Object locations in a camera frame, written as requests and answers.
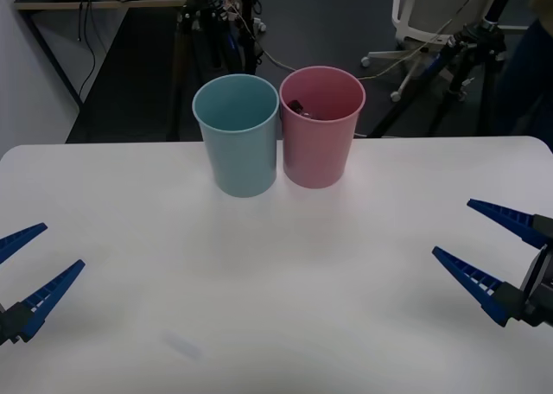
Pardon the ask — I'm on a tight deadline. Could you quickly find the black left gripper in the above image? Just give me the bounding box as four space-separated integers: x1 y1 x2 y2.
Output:
0 223 86 347

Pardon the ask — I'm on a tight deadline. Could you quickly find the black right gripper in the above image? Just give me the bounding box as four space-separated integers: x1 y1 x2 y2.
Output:
432 199 553 328

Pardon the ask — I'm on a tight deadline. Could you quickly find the clear bottle with dark label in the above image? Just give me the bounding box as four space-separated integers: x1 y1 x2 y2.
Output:
288 99 323 122

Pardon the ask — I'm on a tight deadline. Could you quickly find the person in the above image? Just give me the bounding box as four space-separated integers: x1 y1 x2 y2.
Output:
496 0 553 151

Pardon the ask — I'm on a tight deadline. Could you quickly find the pink plastic bin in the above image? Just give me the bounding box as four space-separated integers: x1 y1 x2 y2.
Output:
278 65 367 190

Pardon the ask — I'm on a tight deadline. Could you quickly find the black tripod with blue legs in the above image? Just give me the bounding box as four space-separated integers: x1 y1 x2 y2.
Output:
366 0 524 138

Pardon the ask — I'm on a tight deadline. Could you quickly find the pale blue plastic bin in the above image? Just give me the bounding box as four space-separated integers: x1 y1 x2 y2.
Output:
191 73 280 199

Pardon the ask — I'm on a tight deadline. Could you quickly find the white office chair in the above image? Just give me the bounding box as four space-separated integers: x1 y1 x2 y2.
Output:
360 0 499 102

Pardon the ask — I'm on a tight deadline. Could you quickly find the black tripod with white head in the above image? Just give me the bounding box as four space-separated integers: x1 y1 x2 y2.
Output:
166 0 265 143

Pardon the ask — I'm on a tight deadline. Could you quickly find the long black hanging cable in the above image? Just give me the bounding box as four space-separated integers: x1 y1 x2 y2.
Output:
79 0 98 106

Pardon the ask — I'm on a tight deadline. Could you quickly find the beige cable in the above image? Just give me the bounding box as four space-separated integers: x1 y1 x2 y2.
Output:
224 0 496 80

